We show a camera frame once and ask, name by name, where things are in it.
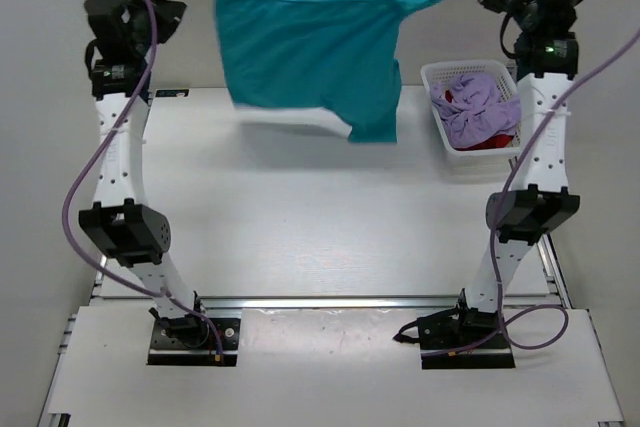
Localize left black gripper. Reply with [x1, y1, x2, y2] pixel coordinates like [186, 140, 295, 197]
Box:
[120, 0, 185, 57]

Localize teal t shirt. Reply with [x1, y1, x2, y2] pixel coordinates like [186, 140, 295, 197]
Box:
[213, 0, 444, 143]

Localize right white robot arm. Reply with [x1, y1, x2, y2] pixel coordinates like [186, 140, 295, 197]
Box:
[449, 0, 583, 347]

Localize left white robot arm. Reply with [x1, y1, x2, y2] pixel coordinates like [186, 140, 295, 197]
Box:
[78, 0, 210, 347]

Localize dark label sticker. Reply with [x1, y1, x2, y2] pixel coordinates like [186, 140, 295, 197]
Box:
[154, 89, 190, 98]

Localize white plastic basket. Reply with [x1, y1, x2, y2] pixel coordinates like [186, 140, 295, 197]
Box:
[421, 60, 521, 172]

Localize lilac t shirt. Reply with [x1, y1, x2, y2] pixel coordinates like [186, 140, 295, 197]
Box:
[430, 73, 521, 150]

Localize red t shirt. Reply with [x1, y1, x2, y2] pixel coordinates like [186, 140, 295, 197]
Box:
[439, 89, 521, 151]

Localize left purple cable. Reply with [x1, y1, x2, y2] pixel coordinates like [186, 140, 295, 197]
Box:
[61, 0, 226, 363]

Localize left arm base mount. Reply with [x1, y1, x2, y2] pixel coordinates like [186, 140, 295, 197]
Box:
[147, 307, 241, 367]

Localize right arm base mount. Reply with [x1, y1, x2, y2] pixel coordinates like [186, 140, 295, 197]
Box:
[393, 296, 515, 370]

